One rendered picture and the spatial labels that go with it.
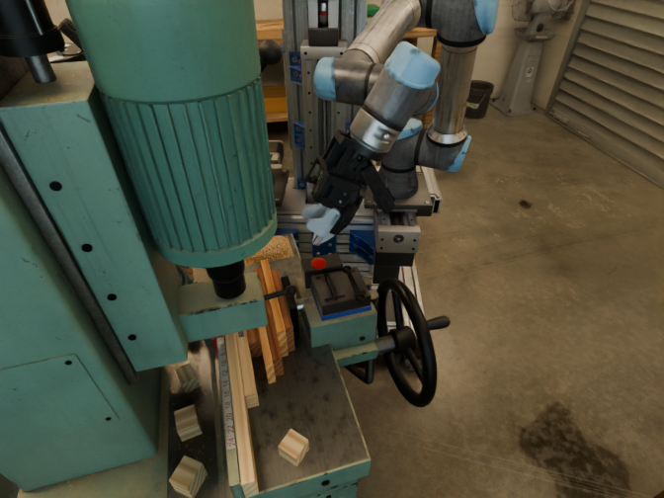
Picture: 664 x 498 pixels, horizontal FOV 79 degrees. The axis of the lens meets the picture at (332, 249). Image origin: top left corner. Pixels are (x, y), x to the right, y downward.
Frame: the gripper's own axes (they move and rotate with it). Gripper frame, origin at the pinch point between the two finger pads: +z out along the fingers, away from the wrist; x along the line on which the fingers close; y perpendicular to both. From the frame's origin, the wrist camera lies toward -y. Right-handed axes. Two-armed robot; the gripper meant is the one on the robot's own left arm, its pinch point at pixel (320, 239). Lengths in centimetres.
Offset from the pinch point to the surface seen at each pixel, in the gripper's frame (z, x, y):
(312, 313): 12.3, 7.0, -2.9
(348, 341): 14.9, 10.3, -11.7
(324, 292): 7.5, 6.1, -3.2
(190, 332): 17.3, 11.1, 18.9
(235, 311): 11.1, 11.1, 13.6
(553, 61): -97, -278, -293
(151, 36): -24.4, 16.4, 35.9
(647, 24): -134, -193, -261
